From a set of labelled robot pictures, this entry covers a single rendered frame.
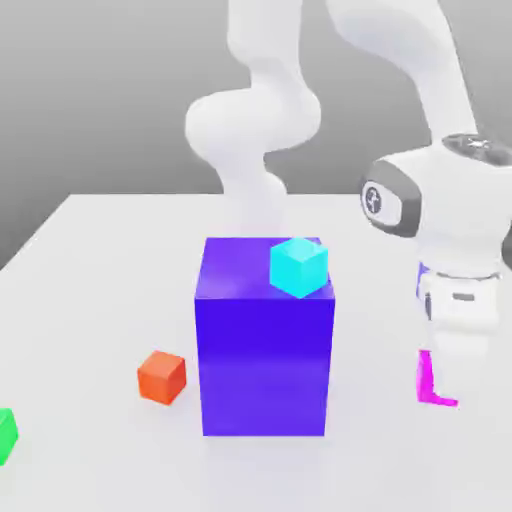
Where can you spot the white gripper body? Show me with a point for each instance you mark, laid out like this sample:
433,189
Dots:
464,312

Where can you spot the small magenta cube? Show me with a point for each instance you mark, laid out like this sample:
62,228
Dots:
424,380

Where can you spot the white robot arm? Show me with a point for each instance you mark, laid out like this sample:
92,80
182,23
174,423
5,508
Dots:
256,120

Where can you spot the small cyan cube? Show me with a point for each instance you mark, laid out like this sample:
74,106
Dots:
298,268

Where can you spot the small orange cube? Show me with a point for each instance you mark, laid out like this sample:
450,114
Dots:
160,378

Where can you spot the small green cube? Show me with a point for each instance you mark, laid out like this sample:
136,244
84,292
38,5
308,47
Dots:
6,436

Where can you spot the large purple box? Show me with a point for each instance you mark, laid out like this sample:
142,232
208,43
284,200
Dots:
262,360

